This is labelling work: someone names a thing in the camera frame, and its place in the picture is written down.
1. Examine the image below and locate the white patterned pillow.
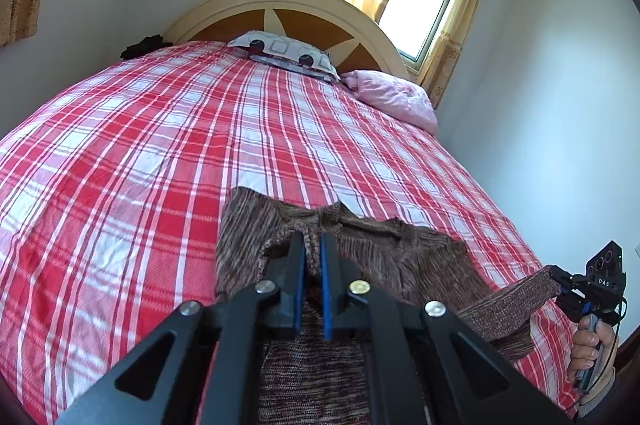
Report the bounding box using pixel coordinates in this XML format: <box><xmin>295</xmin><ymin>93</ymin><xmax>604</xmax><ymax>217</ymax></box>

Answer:
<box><xmin>229</xmin><ymin>30</ymin><xmax>341</xmax><ymax>82</ymax></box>

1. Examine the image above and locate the black cable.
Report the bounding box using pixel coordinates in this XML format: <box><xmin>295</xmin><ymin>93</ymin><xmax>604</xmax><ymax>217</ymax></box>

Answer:
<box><xmin>574</xmin><ymin>297</ymin><xmax>629</xmax><ymax>417</ymax></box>

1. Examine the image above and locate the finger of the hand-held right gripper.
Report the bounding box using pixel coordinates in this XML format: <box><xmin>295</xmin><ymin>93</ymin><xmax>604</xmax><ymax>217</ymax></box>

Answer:
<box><xmin>550</xmin><ymin>265</ymin><xmax>576</xmax><ymax>288</ymax></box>
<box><xmin>556</xmin><ymin>287</ymin><xmax>585</xmax><ymax>315</ymax></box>

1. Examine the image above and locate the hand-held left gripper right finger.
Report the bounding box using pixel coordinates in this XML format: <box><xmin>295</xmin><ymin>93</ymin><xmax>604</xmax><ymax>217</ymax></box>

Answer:
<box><xmin>320</xmin><ymin>232</ymin><xmax>577</xmax><ymax>425</ymax></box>

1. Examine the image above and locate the red plaid bed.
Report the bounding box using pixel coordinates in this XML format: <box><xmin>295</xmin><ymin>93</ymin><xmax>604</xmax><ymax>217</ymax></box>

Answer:
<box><xmin>0</xmin><ymin>41</ymin><xmax>590</xmax><ymax>425</ymax></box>

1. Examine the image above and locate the person's right hand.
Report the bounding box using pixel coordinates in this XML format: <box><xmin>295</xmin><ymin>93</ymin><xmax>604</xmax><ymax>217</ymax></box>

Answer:
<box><xmin>567</xmin><ymin>319</ymin><xmax>620</xmax><ymax>387</ymax></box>

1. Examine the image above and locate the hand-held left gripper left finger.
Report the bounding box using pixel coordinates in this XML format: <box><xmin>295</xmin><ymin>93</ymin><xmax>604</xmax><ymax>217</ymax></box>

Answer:
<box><xmin>54</xmin><ymin>231</ymin><xmax>307</xmax><ymax>425</ymax></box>

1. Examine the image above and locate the pink pillow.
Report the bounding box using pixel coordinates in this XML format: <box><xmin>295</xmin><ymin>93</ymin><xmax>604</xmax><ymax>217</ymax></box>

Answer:
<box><xmin>341</xmin><ymin>70</ymin><xmax>438</xmax><ymax>134</ymax></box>

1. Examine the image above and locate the dark cloth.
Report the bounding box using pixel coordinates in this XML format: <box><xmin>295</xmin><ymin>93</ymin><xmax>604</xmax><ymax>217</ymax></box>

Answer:
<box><xmin>120</xmin><ymin>34</ymin><xmax>173</xmax><ymax>60</ymax></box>

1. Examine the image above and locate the brown knit sweater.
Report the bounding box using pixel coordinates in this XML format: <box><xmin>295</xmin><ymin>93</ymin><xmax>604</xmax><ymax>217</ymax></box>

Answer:
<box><xmin>215</xmin><ymin>186</ymin><xmax>563</xmax><ymax>425</ymax></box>

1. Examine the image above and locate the narrow yellow curtain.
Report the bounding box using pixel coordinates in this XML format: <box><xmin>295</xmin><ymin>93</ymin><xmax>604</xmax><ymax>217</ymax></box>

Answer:
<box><xmin>417</xmin><ymin>0</ymin><xmax>501</xmax><ymax>110</ymax></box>

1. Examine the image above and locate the person's right forearm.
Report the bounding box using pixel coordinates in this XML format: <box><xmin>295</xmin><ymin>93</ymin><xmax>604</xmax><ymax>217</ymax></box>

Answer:
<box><xmin>575</xmin><ymin>366</ymin><xmax>624</xmax><ymax>422</ymax></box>

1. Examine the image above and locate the cream and brown headboard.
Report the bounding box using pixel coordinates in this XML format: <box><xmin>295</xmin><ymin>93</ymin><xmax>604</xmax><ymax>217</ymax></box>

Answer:
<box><xmin>162</xmin><ymin>0</ymin><xmax>411</xmax><ymax>82</ymax></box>

